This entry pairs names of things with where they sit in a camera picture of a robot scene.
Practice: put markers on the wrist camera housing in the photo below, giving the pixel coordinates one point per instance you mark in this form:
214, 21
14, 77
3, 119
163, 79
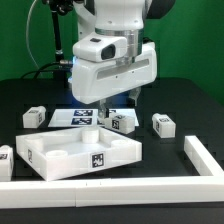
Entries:
98, 48

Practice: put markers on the white marker sheet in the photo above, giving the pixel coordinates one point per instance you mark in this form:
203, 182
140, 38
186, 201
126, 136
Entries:
74, 117

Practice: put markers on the white square tabletop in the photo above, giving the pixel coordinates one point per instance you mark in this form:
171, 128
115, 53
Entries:
70, 152

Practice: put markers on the black camera pole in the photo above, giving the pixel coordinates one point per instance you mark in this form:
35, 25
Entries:
58, 7

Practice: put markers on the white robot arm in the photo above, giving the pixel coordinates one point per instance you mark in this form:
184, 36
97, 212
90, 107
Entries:
121, 18

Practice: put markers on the white L-shaped fence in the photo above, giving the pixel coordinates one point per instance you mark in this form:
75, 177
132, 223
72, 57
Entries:
206, 186

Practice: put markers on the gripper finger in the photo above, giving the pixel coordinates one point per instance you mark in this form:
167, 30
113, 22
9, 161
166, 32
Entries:
133, 96
102, 111

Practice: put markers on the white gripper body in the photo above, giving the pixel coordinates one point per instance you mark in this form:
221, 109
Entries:
95, 81

